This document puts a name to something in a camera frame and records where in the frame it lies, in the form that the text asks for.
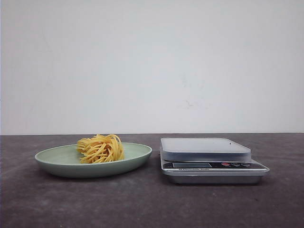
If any silver digital kitchen scale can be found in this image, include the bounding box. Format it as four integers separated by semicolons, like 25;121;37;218
160;138;269;184

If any light green oval plate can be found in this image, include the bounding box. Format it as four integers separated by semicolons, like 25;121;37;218
35;142;152;178

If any yellow vermicelli noodle bundle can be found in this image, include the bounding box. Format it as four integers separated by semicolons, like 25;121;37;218
77;134;125;164

